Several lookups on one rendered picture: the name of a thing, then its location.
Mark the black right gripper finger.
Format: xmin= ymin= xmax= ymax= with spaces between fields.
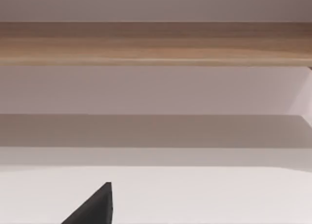
xmin=60 ymin=182 xmax=114 ymax=224

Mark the wooden board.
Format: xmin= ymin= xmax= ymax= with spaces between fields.
xmin=0 ymin=21 xmax=312 ymax=67

